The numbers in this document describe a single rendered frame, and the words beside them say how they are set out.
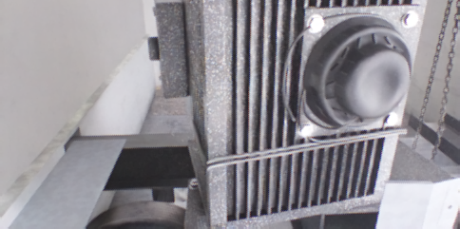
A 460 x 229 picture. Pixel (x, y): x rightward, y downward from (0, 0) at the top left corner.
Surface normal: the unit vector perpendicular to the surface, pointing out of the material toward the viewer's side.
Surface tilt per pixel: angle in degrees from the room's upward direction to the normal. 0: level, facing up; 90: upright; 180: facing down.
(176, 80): 90
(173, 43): 90
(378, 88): 90
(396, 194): 90
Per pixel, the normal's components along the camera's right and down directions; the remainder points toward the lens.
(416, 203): -0.04, 0.38
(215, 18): 0.24, 0.37
